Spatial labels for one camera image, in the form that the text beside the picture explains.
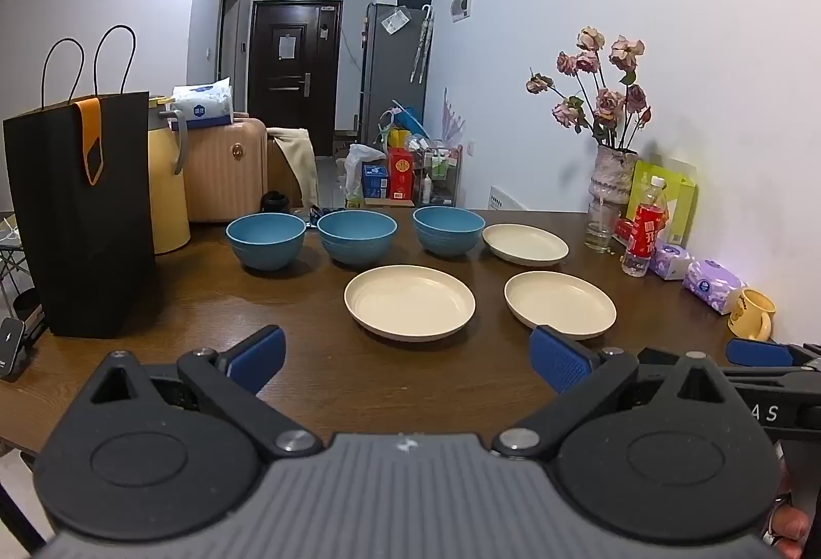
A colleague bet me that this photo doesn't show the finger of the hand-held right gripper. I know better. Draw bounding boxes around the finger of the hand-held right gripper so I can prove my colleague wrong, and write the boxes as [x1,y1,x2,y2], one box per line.
[726,338,796,369]

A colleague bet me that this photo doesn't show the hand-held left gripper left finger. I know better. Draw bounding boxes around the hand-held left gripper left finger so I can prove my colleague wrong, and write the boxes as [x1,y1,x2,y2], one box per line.
[86,324,325,460]

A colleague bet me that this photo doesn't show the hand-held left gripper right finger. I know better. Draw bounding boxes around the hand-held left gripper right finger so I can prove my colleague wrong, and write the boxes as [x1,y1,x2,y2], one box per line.
[491,324,748,460]

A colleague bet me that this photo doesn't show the cream plate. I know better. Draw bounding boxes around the cream plate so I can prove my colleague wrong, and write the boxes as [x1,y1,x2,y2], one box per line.
[504,270,618,340]
[481,223,571,266]
[344,265,477,343]

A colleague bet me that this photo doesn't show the blue bowl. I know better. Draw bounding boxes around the blue bowl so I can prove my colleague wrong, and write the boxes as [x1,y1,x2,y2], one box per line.
[412,205,486,258]
[226,213,307,271]
[317,209,399,268]

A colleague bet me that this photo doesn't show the person's right hand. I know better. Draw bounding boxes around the person's right hand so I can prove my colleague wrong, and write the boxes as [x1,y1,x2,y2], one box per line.
[762,456,812,559]

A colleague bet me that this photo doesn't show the yellow mug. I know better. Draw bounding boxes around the yellow mug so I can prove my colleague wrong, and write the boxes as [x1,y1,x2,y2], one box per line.
[728,287,777,340]

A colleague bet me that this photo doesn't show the large purple tissue pack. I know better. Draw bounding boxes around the large purple tissue pack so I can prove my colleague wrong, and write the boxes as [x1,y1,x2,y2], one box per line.
[681,259,747,315]

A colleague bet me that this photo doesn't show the small purple tissue pack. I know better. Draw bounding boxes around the small purple tissue pack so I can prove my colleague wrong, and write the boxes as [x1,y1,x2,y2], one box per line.
[649,243,694,281]

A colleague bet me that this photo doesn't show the clear drinking glass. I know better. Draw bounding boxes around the clear drinking glass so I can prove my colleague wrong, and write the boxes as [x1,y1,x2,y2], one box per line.
[585,200,622,253]

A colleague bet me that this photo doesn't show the red label plastic bottle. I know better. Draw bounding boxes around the red label plastic bottle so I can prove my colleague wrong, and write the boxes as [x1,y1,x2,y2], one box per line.
[621,176,668,278]

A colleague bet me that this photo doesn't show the white panel board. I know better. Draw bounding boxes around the white panel board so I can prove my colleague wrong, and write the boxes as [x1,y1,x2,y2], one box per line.
[488,185,528,211]

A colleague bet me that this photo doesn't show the green box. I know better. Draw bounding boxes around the green box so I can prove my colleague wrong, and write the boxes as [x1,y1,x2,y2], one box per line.
[625,158,698,248]

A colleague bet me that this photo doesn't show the yellow thermos jug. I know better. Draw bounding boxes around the yellow thermos jug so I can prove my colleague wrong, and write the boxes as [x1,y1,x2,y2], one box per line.
[147,95,192,255]

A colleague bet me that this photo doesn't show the wooden chair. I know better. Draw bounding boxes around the wooden chair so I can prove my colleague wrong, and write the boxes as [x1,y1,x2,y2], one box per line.
[266,136,304,207]

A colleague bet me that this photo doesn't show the pink suitcase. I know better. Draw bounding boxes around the pink suitcase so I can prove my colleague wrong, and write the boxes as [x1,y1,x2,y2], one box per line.
[183,111,268,224]

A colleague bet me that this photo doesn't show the beige jacket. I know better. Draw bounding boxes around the beige jacket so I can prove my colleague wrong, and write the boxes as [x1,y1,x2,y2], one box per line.
[266,127,320,207]

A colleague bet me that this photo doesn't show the black paper bag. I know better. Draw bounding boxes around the black paper bag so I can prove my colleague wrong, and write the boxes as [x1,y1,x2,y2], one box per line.
[3,25,157,338]

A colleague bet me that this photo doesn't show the blue box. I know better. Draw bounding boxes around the blue box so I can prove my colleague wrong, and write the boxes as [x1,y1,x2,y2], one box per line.
[361,163,390,199]

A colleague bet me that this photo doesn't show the white plastic bag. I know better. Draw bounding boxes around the white plastic bag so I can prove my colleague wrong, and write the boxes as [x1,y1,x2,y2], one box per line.
[344,143,387,201]

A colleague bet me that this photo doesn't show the red box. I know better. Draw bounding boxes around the red box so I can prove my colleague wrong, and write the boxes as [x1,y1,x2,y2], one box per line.
[386,147,417,202]

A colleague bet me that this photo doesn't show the white blue tissue pack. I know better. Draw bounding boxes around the white blue tissue pack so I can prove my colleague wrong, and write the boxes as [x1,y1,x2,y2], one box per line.
[170,78,234,127]

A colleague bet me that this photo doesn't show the dark brown door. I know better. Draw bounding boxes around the dark brown door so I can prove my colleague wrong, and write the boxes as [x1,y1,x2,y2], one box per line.
[247,0,341,157]

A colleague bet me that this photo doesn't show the purple wings decoration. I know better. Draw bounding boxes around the purple wings decoration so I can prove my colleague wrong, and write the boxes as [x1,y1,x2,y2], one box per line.
[441,87,464,146]

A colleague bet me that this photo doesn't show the grey refrigerator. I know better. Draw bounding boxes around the grey refrigerator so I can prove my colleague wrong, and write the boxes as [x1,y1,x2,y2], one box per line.
[359,2,432,146]

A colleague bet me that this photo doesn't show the grey side door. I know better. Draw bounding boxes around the grey side door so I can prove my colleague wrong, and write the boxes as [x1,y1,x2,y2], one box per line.
[217,0,243,114]

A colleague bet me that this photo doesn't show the folded umbrella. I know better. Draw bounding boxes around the folded umbrella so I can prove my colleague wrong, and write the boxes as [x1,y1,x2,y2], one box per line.
[410,4,432,85]

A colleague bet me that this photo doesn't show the wire rack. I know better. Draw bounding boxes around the wire rack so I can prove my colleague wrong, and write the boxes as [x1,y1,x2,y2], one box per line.
[420,145,463,207]

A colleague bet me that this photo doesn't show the wireless charger stand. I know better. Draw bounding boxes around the wireless charger stand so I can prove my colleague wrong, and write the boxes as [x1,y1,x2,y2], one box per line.
[0,318,27,380]

